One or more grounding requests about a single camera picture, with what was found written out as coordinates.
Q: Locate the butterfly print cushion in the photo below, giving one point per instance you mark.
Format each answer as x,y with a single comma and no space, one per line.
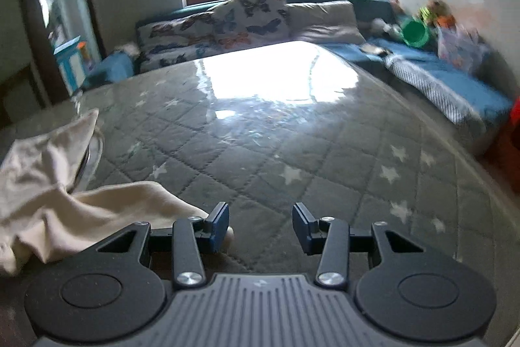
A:
256,13
174,40

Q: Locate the green plastic bucket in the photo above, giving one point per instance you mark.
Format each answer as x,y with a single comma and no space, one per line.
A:
415,33

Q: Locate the grey plush toy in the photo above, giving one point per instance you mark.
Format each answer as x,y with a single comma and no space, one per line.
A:
384,26

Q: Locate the clear plastic storage box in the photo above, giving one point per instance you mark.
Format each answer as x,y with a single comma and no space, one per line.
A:
459,48

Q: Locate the round black cooktop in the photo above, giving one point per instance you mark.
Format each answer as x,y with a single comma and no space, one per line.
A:
96,156

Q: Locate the blue blanket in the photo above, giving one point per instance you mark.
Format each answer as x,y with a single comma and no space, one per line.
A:
113,68

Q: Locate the orange and green plush toys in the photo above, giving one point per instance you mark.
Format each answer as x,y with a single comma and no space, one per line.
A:
438,11

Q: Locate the teal sofa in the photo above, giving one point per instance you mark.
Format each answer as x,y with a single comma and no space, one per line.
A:
365,5

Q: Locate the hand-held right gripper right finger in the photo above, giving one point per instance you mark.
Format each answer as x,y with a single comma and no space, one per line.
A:
302,227

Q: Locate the dark wooden door frame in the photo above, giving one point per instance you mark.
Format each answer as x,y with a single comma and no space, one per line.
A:
26,5

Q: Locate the beige folded cloth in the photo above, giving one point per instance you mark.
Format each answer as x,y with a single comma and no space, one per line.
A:
128,48

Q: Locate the blue and white cabinet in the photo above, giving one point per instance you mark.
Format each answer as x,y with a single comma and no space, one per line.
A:
71,62

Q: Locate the red object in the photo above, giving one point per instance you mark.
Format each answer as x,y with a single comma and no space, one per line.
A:
511,135

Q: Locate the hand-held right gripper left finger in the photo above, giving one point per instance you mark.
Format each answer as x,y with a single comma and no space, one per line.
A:
219,227

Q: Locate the beige cushion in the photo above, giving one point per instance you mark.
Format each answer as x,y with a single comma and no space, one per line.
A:
325,21

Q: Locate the cream sweatshirt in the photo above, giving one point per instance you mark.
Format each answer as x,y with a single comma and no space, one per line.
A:
40,184

